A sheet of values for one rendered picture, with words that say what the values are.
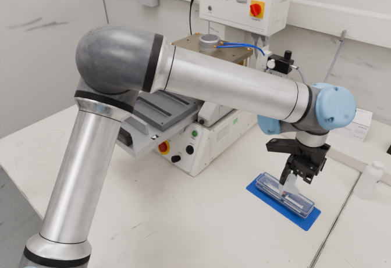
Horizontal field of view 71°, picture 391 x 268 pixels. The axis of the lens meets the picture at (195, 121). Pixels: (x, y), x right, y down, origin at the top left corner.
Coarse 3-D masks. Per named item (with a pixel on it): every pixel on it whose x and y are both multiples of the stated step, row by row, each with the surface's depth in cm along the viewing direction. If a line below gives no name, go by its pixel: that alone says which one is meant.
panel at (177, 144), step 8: (192, 128) 96; (200, 128) 94; (176, 136) 101; (184, 136) 99; (192, 136) 97; (200, 136) 94; (168, 144) 104; (176, 144) 101; (184, 144) 99; (192, 144) 97; (160, 152) 107; (168, 152) 104; (176, 152) 102; (184, 152) 99; (192, 152) 97; (184, 160) 100; (192, 160) 97; (184, 168) 100
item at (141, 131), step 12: (132, 120) 85; (180, 120) 89; (192, 120) 93; (132, 132) 84; (144, 132) 83; (156, 132) 84; (168, 132) 85; (120, 144) 82; (132, 144) 80; (144, 144) 80; (156, 144) 83
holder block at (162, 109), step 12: (144, 96) 96; (156, 96) 96; (168, 96) 99; (180, 96) 96; (144, 108) 93; (156, 108) 92; (168, 108) 90; (180, 108) 90; (192, 108) 92; (144, 120) 89; (156, 120) 85; (168, 120) 85
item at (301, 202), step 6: (264, 174) 94; (270, 174) 94; (258, 180) 92; (264, 180) 92; (270, 180) 92; (276, 180) 92; (270, 186) 90; (276, 186) 90; (276, 192) 88; (288, 192) 88; (288, 198) 86; (294, 198) 86; (300, 198) 86; (306, 198) 86; (294, 204) 84; (300, 204) 84; (306, 204) 84; (312, 204) 84; (306, 210) 82
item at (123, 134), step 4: (120, 128) 80; (120, 132) 78; (124, 132) 78; (128, 132) 78; (120, 136) 79; (124, 136) 77; (128, 136) 78; (128, 140) 78; (132, 140) 80; (128, 144) 79
